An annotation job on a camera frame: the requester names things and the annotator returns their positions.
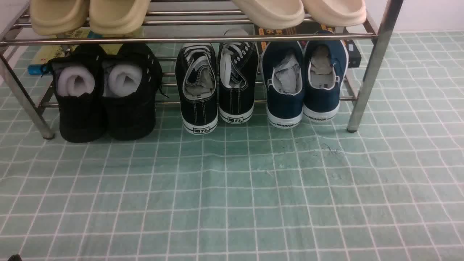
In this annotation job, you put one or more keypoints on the navy slip-on shoe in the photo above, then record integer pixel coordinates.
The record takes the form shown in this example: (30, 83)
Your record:
(282, 71)
(326, 64)

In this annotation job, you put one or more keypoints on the silver metal shoe rack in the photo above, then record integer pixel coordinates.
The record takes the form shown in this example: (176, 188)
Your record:
(379, 36)

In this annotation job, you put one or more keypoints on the black book under rack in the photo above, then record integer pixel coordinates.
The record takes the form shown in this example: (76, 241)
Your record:
(311, 28)

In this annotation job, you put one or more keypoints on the yellow book under rack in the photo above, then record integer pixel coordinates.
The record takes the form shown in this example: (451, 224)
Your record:
(46, 53)

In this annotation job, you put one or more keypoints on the black canvas laced shoe left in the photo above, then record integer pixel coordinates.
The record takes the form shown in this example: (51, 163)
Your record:
(195, 73)

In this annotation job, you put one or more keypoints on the black canvas laced shoe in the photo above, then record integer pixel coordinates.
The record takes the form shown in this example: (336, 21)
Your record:
(195, 73)
(238, 68)

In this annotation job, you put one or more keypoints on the black canvas laced shoe right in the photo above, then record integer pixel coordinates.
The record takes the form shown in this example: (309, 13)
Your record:
(238, 68)

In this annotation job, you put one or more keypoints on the black sneaker right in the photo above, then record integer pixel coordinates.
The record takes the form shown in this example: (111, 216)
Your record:
(131, 80)

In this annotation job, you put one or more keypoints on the black sneaker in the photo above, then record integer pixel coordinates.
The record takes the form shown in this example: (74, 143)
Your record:
(77, 84)
(131, 80)

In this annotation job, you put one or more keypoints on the cream slipper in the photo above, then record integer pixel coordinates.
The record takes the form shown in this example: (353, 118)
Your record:
(273, 14)
(344, 13)

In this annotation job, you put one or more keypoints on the cream slipper far right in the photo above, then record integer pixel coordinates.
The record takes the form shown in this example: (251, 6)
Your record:
(344, 13)

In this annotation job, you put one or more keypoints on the black sneaker left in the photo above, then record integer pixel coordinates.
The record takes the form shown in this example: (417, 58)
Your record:
(77, 84)

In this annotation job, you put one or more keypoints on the beige slipper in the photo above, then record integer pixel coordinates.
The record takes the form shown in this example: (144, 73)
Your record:
(52, 17)
(117, 17)

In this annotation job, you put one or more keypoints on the green checkered floor mat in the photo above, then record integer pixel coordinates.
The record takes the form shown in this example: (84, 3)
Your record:
(393, 191)

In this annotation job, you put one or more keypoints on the beige slipper far left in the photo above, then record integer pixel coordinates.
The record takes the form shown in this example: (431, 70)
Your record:
(52, 17)

